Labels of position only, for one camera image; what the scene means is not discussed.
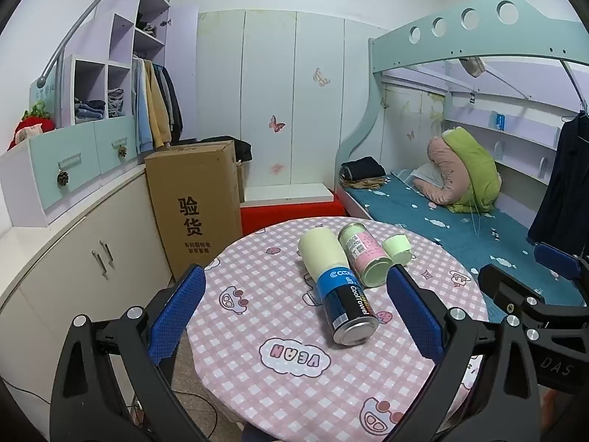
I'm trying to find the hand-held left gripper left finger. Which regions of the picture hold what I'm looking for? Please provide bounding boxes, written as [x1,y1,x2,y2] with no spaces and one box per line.
[50,263,208,442]

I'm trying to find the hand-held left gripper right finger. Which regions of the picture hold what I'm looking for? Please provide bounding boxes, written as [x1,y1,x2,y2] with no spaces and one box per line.
[387,264,550,442]

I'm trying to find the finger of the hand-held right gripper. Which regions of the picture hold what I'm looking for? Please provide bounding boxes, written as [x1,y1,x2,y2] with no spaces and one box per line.
[534,242,589,296]
[477,264,555,330]

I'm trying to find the small green cup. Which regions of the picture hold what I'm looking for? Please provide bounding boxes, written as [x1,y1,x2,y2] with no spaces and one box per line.
[382,234,413,264]

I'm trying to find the person's right forearm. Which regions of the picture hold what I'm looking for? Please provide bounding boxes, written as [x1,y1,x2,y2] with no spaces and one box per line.
[540,387,561,431]

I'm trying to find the blue black can cream cap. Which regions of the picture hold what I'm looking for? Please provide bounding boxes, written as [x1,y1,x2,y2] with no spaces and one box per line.
[298,228,380,346]

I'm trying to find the blue printed bed sheet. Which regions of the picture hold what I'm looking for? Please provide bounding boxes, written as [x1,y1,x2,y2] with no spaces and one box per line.
[343,172,589,325]

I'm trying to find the dark hanging shirt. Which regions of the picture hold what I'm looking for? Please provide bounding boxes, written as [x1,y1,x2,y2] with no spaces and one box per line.
[527,109,589,257]

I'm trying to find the pink checked tablecloth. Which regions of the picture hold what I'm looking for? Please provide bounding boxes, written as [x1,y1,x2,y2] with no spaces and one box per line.
[185,216,491,442]

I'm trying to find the green can pink label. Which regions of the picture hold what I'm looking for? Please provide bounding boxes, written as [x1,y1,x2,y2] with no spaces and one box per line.
[338,222,393,287]

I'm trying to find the green quilt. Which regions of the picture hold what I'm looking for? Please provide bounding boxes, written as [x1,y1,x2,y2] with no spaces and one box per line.
[442,127,503,215]

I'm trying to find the tall cardboard box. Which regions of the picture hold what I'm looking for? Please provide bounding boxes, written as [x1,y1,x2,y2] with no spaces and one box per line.
[144,140,244,281]

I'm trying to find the pink pillow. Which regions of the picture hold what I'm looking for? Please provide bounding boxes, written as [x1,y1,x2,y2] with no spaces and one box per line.
[426,137,475,206]

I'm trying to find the white low cabinet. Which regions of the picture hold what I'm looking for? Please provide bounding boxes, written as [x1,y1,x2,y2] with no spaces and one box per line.
[0,165,178,424]

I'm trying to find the white pillow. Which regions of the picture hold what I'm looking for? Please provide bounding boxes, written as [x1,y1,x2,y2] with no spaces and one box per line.
[409,165,443,190]

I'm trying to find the red storage stool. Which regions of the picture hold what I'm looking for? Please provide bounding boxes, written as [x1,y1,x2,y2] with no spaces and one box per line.
[239,199,346,239]

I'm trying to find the folded dark clothes stack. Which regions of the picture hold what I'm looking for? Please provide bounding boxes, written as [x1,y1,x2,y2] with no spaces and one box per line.
[339,156,388,190]

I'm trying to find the white board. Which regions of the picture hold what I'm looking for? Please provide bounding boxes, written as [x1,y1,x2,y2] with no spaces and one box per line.
[241,183,336,204]

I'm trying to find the black bag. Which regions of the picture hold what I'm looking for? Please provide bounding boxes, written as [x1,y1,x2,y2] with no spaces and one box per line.
[198,137,253,163]

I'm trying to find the teal drawer unit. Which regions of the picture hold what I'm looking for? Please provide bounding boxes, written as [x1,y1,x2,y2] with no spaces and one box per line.
[0,114,140,227]

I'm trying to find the light blue hanging garment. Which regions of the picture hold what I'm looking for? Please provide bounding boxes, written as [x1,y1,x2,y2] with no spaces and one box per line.
[133,56,155,154]

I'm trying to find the yellow hanging coat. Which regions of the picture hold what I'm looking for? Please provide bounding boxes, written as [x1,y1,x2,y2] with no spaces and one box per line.
[145,60,174,149]

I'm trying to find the grey clip lamp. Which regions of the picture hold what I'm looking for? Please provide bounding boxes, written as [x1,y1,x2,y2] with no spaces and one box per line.
[459,56,485,78]

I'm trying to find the dark hanging jackets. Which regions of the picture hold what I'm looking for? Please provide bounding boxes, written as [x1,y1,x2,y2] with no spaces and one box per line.
[154,64,184,144]

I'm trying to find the folded grey clothes pile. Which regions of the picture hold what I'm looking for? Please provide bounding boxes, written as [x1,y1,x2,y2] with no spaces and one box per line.
[107,88,126,119]

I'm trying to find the folded jeans pile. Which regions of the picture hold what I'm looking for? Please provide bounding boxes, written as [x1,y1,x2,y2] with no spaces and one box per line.
[74,98,106,123]

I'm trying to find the red plush toy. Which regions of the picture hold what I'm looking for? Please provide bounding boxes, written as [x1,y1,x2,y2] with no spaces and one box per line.
[8,106,57,149]

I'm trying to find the white wardrobe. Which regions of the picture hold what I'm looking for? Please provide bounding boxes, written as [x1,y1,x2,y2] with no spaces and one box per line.
[195,9,392,189]

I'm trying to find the purple stepped shelf cabinet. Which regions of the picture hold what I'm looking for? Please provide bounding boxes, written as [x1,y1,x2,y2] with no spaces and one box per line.
[60,0,198,157]

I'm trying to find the grey metal handrail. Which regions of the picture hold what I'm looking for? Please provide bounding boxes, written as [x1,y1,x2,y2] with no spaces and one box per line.
[39,0,179,89]

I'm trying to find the black floor cable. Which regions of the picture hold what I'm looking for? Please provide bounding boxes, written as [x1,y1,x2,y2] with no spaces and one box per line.
[172,389,219,442]

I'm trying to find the purple bed wall shelf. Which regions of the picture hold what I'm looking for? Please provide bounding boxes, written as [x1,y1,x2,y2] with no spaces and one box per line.
[442,105,561,186]

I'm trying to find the teal bunk bed frame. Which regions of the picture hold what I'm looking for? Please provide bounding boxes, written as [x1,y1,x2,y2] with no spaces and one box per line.
[334,0,589,222]

